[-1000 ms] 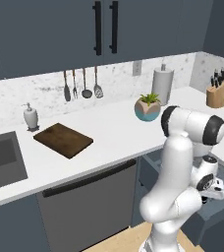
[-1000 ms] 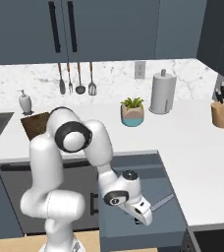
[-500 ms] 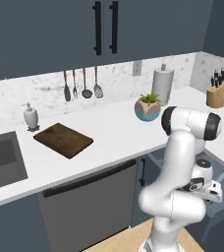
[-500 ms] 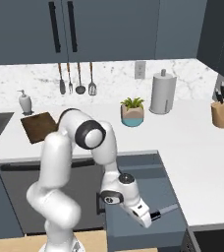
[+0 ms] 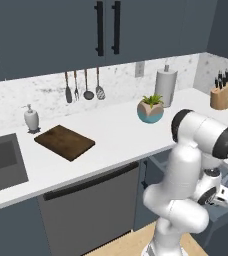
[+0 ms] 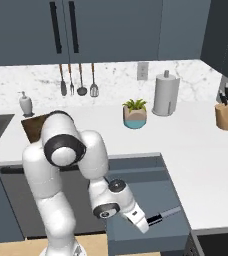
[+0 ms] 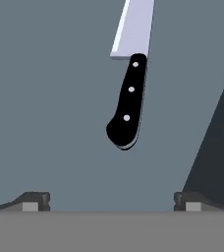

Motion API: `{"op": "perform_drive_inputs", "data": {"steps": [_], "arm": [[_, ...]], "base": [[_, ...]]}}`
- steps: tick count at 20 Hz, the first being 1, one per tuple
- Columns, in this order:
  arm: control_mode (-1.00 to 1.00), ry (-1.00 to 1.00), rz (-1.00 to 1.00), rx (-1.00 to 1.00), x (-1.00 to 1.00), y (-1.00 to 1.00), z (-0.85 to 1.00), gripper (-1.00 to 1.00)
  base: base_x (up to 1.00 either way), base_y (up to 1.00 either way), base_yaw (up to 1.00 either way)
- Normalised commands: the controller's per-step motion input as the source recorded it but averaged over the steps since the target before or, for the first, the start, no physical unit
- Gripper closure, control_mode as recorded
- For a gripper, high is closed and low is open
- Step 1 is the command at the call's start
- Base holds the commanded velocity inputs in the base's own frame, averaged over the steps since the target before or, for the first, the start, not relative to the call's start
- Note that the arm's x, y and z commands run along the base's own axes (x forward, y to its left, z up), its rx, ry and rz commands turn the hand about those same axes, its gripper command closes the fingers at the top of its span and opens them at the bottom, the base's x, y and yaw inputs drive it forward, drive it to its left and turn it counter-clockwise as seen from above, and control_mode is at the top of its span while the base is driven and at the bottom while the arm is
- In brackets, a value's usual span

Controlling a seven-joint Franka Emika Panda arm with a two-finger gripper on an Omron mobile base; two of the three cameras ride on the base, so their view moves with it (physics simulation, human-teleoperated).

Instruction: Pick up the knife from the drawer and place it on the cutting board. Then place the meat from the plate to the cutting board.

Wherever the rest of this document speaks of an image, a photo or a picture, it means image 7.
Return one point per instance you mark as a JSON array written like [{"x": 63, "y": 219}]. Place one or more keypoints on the grey drawer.
[{"x": 51, "y": 114}]

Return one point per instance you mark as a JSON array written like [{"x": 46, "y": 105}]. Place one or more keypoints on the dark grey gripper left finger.
[{"x": 35, "y": 199}]

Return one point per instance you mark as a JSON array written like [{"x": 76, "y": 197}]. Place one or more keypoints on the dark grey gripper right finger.
[{"x": 187, "y": 199}]

